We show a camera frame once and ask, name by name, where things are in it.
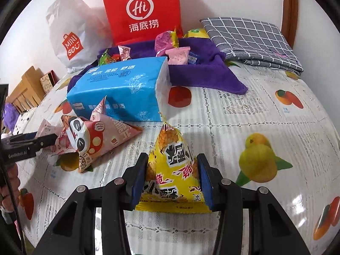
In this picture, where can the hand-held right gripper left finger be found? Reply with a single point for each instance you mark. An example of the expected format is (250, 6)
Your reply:
(138, 183)

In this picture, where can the orange snack wrapper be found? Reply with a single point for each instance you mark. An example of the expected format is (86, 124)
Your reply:
(177, 32)

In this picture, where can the panda-print triangular snack packet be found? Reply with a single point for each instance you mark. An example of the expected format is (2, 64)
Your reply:
(90, 138)

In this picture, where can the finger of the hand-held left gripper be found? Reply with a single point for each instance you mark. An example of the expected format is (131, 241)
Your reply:
(45, 140)

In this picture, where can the pink and white snack packet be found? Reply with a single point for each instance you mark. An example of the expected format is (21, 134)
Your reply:
(124, 52)

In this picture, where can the yellow triangular snack packet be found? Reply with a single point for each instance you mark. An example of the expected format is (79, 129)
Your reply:
(172, 170)

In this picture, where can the white spotted cloth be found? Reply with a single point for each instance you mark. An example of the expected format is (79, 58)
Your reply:
(24, 120)

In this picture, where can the grey checked cloth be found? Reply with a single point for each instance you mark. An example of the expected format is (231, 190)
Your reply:
(249, 42)

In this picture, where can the pale pink snack packet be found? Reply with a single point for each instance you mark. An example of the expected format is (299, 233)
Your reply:
(45, 128)

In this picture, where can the small pink snack packet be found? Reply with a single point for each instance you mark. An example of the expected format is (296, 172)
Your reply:
(178, 55)

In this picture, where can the green snack packet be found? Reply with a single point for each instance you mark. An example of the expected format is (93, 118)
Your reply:
(105, 57)

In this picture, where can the wooden chair back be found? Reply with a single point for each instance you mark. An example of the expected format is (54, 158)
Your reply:
(289, 10)

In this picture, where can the fruit-printed tablecloth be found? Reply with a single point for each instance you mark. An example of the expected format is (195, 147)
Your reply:
(225, 111)

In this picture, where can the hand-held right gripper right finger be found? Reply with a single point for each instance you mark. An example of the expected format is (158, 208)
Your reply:
(205, 180)

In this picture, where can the purple cloth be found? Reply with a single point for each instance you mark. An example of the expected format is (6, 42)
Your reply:
(10, 117)

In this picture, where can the pink and yellow snack packet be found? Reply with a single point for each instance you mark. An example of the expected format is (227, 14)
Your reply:
(166, 42)

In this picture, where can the white plastic bag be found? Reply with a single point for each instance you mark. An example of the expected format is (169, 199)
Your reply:
(69, 24)

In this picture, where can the cardboard box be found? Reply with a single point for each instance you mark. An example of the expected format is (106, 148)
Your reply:
(49, 82)

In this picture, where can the red paper bag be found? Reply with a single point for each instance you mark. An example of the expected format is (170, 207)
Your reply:
(143, 5)

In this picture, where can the wooden furniture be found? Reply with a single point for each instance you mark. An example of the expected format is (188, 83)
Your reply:
(24, 90)

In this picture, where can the blue tissue pack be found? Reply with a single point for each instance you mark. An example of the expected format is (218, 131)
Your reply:
(114, 90)

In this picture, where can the small blue snack packet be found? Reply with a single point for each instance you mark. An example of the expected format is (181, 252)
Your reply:
(194, 58)

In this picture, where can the yellow snack bag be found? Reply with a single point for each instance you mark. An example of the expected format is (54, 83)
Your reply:
(196, 33)

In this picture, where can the person's left hand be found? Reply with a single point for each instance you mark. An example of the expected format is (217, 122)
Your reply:
(10, 196)

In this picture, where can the purple towel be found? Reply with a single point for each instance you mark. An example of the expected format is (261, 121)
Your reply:
(202, 71)

